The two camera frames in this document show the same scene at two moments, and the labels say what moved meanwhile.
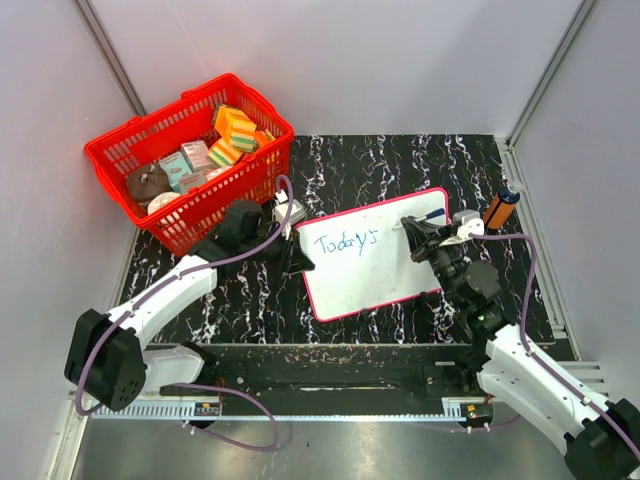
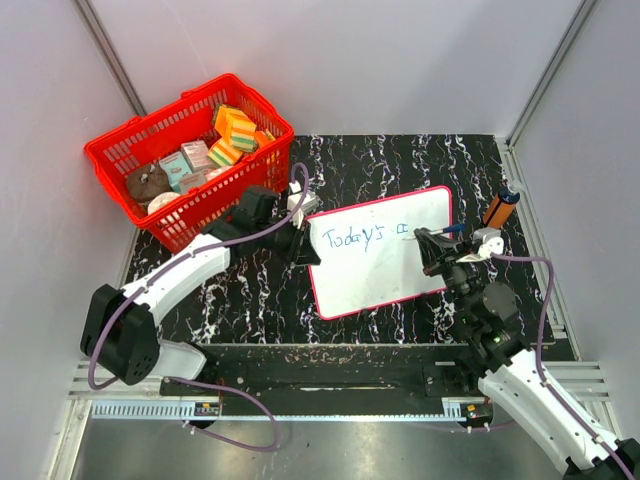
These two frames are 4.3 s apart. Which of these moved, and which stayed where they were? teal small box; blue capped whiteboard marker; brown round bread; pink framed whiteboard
Moved: blue capped whiteboard marker
Stayed: pink framed whiteboard; teal small box; brown round bread
